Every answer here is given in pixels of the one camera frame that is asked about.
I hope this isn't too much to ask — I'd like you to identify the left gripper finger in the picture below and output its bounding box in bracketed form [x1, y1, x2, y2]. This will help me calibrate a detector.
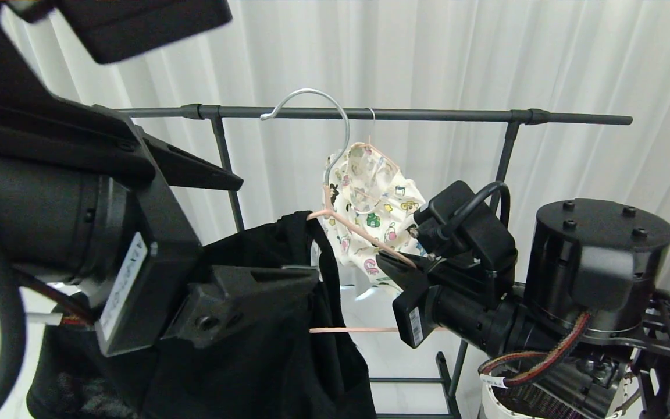
[163, 265, 319, 349]

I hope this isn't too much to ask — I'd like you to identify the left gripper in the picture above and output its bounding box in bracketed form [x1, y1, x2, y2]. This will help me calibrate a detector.
[0, 135, 244, 357]

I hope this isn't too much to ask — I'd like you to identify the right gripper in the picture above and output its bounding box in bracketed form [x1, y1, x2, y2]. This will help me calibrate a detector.
[392, 282, 545, 357]

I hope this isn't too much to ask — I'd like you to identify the black garment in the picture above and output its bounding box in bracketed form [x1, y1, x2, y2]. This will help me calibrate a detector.
[27, 211, 376, 419]

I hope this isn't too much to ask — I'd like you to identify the cream printed garment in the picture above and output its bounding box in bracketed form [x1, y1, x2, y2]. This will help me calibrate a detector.
[320, 143, 429, 292]

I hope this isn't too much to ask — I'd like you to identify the pink clothes hanger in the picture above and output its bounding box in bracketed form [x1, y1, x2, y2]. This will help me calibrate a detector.
[261, 88, 446, 335]
[366, 108, 401, 172]

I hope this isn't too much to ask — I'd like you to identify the white laundry basket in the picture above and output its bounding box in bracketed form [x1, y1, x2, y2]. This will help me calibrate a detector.
[479, 372, 644, 419]

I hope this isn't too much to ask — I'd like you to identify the black clothes rack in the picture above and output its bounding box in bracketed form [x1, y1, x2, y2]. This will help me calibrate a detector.
[117, 104, 633, 419]

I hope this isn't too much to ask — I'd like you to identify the white curtain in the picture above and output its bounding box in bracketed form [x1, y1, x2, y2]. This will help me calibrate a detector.
[0, 0, 670, 303]

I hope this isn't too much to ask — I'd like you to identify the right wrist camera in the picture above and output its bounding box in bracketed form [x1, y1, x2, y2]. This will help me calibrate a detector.
[414, 180, 519, 294]

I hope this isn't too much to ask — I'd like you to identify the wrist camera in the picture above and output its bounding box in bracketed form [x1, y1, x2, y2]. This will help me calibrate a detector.
[0, 0, 234, 181]
[414, 180, 519, 294]

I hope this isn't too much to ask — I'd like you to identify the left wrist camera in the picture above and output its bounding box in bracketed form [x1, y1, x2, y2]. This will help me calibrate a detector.
[0, 0, 234, 181]

